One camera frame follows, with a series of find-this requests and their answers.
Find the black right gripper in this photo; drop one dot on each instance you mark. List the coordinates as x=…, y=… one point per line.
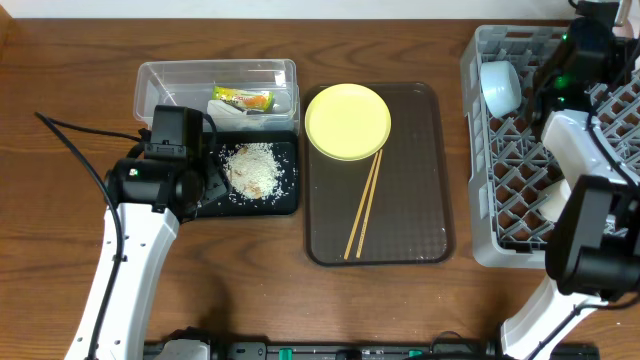
x=542, y=93

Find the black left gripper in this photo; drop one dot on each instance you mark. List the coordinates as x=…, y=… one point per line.
x=215, y=181

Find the rice leftovers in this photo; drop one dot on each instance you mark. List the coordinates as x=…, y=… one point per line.
x=257, y=172

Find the light blue bowl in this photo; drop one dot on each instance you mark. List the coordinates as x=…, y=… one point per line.
x=501, y=87

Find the green yellow snack wrapper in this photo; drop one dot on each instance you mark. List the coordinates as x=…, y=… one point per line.
x=253, y=100

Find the pale green cup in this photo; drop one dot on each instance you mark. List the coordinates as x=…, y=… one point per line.
x=553, y=200

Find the yellow plate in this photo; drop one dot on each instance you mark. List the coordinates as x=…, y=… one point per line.
x=347, y=122

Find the pink bowl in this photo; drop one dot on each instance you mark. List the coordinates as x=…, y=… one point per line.
x=631, y=27

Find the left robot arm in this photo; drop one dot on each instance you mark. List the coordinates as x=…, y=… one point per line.
x=137, y=238

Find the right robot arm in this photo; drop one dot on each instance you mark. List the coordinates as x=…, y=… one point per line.
x=592, y=260

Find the grey dishwasher rack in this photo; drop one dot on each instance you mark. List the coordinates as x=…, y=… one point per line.
x=509, y=167

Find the black tray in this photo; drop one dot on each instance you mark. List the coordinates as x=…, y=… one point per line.
x=284, y=145

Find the clear plastic bin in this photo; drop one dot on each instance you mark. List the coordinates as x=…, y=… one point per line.
x=190, y=83

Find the right wooden chopstick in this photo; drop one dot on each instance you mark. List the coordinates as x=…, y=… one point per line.
x=368, y=196

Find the brown plastic tray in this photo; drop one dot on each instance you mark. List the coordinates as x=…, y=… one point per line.
x=411, y=220

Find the black rail at table edge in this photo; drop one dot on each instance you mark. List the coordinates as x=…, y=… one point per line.
x=194, y=343

